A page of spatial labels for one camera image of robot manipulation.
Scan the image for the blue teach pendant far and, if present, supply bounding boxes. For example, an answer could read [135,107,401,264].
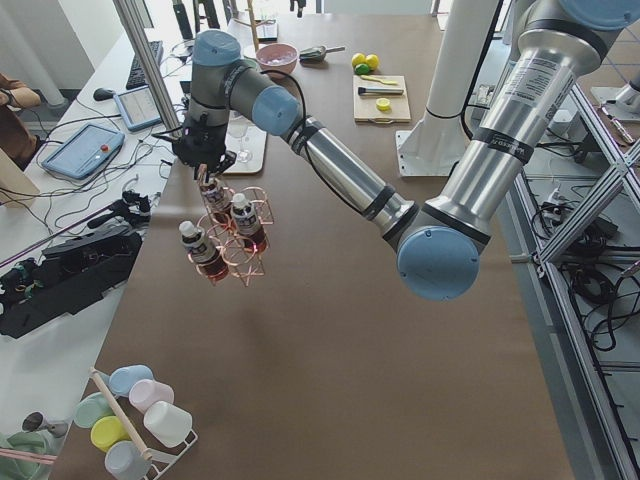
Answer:
[113,86,162,132]

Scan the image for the mint green plastic cup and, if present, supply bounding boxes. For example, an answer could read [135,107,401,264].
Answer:
[73,392,114,429]

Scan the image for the clear ice cubes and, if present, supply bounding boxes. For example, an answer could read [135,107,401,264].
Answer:
[264,55,291,68]

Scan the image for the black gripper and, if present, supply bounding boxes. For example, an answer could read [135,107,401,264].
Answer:
[172,113,236,181]

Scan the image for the grey aluminium post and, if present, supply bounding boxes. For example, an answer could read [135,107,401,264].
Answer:
[113,0,181,138]

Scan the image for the upper yellow lemon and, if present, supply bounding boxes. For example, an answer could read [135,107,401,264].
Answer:
[351,52,366,68]

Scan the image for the white wire cup rack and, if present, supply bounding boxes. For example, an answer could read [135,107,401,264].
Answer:
[89,367,199,479]

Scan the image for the tea bottle white cap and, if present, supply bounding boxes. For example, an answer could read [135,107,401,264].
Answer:
[231,193,267,253]

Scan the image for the blue teach pendant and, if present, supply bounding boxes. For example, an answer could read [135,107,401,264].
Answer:
[42,124,125,180]
[113,86,162,132]

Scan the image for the grey plastic cup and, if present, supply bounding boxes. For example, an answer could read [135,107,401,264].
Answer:
[104,440,152,480]

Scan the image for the cream rabbit tray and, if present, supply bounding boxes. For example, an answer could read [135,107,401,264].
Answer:
[225,121,267,175]

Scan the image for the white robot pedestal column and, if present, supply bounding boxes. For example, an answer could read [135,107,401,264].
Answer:
[396,0,502,177]

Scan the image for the blue teach pendant near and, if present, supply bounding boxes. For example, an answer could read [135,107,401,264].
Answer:
[42,124,125,180]

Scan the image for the wooden stand with round base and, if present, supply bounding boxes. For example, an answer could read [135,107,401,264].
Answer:
[234,0,278,49]

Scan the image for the pink plastic cup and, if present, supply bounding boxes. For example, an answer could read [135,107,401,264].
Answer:
[128,379,175,413]

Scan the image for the yellow plastic knife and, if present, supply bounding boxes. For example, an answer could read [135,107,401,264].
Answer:
[359,75,399,86]

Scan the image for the black keyboard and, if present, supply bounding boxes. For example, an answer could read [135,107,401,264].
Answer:
[125,39,165,92]

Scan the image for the copper wire bottle basket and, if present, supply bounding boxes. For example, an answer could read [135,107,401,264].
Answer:
[194,165,273,285]

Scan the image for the half lemon slice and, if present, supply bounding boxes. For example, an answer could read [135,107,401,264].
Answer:
[375,98,391,111]

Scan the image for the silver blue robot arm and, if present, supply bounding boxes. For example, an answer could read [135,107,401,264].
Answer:
[174,1,639,300]

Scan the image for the yellow plastic cup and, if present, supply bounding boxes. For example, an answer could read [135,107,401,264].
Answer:
[90,415,130,452]

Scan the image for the steel muddler black tip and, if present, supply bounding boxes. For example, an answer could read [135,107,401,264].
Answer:
[357,86,404,96]

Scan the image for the black camera gimbal device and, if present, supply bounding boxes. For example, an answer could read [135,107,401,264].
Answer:
[87,190,151,229]

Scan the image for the white plastic cup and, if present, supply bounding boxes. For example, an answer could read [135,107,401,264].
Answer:
[143,401,193,448]

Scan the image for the pink bowl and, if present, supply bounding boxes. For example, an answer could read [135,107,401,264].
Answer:
[256,43,299,74]

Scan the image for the black computer mouse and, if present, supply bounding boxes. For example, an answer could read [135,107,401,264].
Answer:
[93,88,115,101]

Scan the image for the aluminium frame truss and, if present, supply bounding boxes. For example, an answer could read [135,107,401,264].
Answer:
[507,68,639,479]

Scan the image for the blue plastic cup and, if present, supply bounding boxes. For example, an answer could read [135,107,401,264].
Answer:
[108,364,154,397]

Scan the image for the bamboo cutting board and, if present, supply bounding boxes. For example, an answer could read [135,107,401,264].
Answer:
[353,75,411,123]

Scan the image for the clear wine glass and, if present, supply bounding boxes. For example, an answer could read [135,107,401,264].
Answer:
[227,122,252,163]

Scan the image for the tea bottle dark label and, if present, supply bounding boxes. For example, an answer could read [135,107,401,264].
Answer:
[179,220,229,282]

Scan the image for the steel ice scoop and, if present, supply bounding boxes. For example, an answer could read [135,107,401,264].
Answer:
[299,45,346,63]

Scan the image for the tea bottle far one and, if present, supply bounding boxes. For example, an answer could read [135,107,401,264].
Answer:
[199,176,230,214]

